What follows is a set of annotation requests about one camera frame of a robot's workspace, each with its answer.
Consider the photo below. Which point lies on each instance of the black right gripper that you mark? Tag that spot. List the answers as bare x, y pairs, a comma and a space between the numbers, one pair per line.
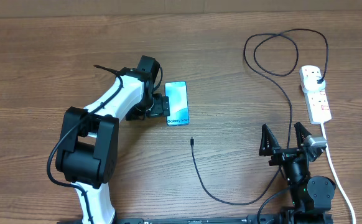
282, 154

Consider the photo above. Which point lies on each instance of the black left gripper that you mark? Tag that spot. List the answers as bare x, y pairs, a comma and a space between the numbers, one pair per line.
161, 107

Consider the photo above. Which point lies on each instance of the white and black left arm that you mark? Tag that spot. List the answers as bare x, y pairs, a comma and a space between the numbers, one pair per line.
84, 158

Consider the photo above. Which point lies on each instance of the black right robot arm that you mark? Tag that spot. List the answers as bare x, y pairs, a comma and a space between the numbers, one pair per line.
311, 195

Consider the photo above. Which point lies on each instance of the white USB charger adapter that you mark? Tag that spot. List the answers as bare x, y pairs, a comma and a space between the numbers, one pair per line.
312, 84

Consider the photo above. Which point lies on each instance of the white power strip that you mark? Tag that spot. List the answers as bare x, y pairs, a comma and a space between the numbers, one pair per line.
317, 102

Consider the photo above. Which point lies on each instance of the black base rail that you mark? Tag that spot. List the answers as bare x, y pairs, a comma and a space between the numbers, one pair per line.
250, 219

